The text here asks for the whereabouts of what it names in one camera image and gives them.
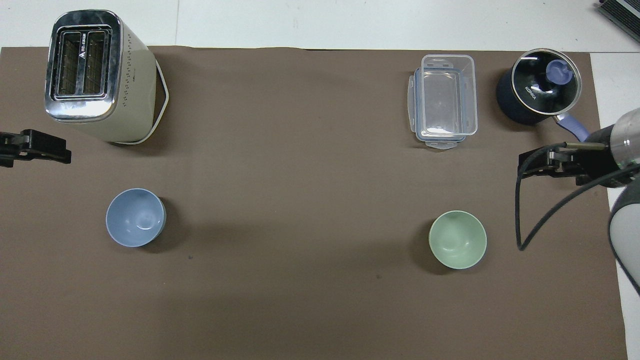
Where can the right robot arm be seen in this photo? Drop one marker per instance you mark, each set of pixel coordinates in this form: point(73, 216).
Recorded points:
point(627, 230)

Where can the green bowl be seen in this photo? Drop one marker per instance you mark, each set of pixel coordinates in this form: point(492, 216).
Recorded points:
point(457, 240)

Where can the clear plastic food container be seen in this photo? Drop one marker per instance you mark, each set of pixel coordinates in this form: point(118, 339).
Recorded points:
point(446, 97)

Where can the blue bowl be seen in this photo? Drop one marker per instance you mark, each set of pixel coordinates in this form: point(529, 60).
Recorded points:
point(134, 218)

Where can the cream and chrome toaster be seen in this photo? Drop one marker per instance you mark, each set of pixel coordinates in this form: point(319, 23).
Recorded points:
point(132, 90)

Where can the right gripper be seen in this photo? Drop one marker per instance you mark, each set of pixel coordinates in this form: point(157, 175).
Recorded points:
point(599, 160)

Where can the clear container lid blue clips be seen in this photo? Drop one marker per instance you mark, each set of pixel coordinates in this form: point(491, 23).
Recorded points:
point(439, 143)

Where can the glass pot lid blue knob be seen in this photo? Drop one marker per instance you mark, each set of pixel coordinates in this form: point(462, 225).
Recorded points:
point(542, 82)

